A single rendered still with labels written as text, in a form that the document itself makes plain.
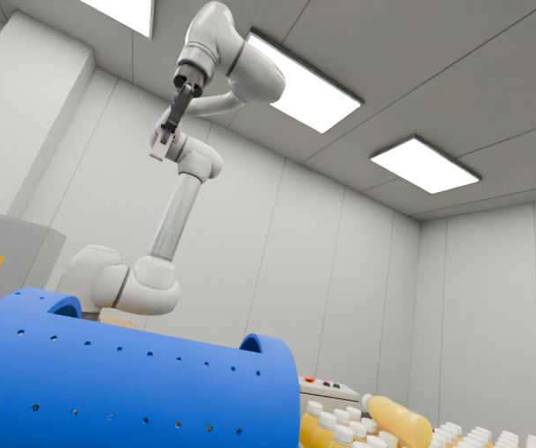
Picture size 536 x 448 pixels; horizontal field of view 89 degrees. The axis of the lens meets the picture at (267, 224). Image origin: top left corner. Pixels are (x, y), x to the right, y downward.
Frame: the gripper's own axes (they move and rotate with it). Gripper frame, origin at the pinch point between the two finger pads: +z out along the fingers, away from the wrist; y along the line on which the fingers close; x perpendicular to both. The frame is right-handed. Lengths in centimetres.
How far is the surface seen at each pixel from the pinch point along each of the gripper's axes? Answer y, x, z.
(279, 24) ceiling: 105, -45, -177
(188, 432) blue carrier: -27, -16, 45
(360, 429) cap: -20, -61, 48
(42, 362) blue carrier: -20.3, 2.9, 41.6
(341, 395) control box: -3, -72, 47
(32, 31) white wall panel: 262, 136, -144
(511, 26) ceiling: 0, -164, -189
